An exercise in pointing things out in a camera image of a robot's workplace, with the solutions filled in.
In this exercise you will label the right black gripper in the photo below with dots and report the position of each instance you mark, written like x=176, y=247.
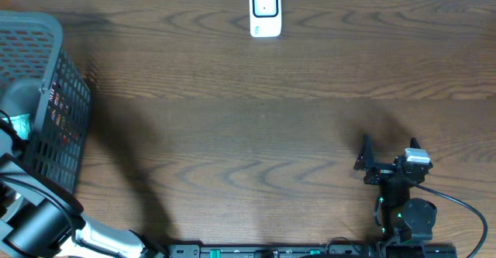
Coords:
x=380, y=170

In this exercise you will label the light blue wet wipes pack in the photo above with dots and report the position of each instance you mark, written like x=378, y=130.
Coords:
x=22, y=125

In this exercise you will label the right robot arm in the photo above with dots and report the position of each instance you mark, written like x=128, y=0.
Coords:
x=406, y=222

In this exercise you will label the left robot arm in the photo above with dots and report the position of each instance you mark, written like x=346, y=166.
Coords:
x=41, y=219

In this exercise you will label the white barcode scanner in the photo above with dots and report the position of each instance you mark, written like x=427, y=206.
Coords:
x=265, y=18

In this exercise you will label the grey plastic mesh basket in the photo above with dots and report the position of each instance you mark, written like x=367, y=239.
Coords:
x=40, y=82

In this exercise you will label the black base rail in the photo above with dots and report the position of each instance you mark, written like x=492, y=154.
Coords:
x=332, y=250

